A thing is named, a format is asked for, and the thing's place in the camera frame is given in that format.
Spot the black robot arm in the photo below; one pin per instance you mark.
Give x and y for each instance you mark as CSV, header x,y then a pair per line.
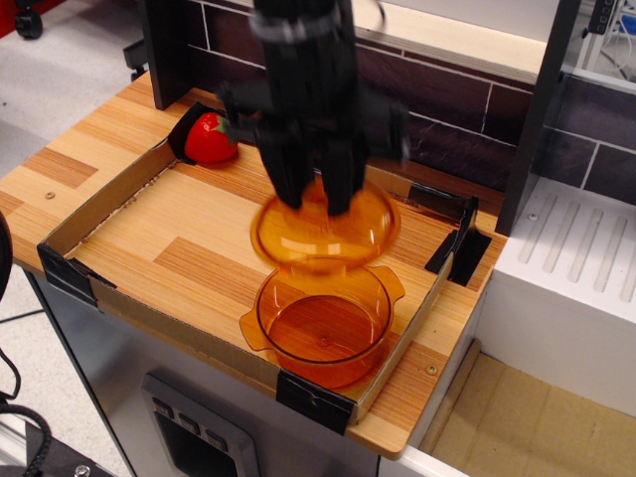
x,y
314,140

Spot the red toy strawberry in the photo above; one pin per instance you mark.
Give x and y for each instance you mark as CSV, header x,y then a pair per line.
x,y
208,142

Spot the orange transparent pot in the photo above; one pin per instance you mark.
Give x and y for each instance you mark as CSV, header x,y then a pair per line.
x,y
330,330

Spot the orange transparent pot lid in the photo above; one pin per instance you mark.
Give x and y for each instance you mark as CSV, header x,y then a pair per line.
x,y
310,240

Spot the black caster wheel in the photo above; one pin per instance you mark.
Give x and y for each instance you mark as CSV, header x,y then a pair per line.
x,y
28,24

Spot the dark grey shelf post left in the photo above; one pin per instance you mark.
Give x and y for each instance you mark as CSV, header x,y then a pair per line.
x,y
164,28

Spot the cardboard fence with black tape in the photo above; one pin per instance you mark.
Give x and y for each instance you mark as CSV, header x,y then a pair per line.
x,y
166,245

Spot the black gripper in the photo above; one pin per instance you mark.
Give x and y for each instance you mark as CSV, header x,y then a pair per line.
x,y
312,79

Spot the dark grey shelf post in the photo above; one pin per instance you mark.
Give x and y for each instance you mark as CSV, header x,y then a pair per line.
x,y
164,28
521,179

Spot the dark grey shelf post right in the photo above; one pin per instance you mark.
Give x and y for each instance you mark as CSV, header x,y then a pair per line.
x,y
521,179

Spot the light wooden shelf board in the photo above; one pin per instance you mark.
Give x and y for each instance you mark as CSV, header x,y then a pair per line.
x,y
464,45

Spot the white toy sink drainboard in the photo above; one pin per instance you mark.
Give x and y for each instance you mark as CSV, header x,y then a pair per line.
x,y
560,303

